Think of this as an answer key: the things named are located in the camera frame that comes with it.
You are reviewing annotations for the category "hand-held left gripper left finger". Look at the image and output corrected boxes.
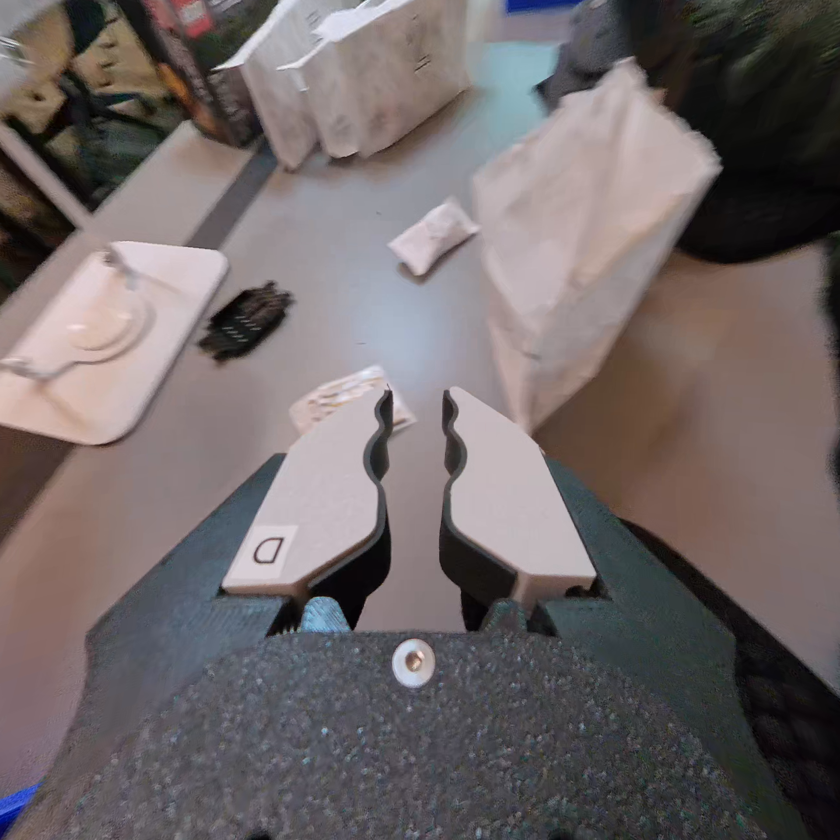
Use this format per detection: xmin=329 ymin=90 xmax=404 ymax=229
xmin=220 ymin=387 xmax=396 ymax=629

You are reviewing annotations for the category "black toy chassis plate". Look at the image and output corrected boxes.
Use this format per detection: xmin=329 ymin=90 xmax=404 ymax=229
xmin=196 ymin=280 xmax=295 ymax=362

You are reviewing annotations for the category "person's green sweater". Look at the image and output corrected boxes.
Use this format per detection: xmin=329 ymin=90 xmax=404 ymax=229
xmin=812 ymin=235 xmax=840 ymax=475

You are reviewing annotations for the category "black toy set box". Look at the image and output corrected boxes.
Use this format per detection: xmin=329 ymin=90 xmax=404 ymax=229
xmin=117 ymin=0 xmax=278 ymax=150

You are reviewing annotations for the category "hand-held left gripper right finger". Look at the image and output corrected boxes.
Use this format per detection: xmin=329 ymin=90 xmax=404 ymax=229
xmin=438 ymin=385 xmax=599 ymax=631

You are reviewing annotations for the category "small white paper bag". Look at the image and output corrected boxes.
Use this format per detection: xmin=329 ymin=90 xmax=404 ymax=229
xmin=386 ymin=196 xmax=482 ymax=277

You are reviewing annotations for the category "person's right forearm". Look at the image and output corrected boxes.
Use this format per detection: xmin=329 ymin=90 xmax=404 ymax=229
xmin=629 ymin=0 xmax=840 ymax=265

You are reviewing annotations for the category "grey desk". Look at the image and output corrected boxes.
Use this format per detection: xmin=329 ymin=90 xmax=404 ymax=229
xmin=0 ymin=13 xmax=840 ymax=796

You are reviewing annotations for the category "sticker sheet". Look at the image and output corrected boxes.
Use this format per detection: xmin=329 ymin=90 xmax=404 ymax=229
xmin=288 ymin=364 xmax=419 ymax=436

